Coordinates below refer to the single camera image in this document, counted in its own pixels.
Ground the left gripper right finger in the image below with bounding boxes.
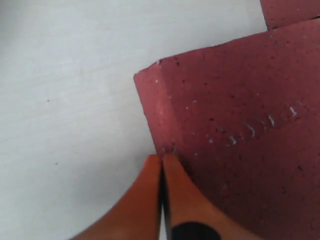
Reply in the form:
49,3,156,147
162,154,260,240

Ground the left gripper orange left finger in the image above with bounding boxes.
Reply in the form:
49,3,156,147
73,154,161,240

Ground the red brick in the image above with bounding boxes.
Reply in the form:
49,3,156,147
133,19,320,240
260,0,320,30

